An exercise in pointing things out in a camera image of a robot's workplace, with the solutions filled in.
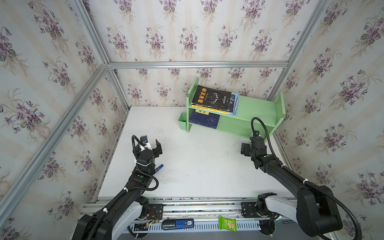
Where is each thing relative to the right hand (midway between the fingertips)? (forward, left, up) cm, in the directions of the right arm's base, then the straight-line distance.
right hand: (250, 146), depth 88 cm
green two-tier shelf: (+11, -8, +18) cm, 23 cm away
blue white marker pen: (-9, +55, -7) cm, 56 cm away
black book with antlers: (+20, +23, +22) cm, 38 cm away
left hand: (0, +60, +9) cm, 61 cm away
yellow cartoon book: (+12, +25, +21) cm, 35 cm away
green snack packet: (-37, +19, -7) cm, 42 cm away
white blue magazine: (+17, +11, +20) cm, 28 cm away
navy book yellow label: (+17, +27, +8) cm, 33 cm away
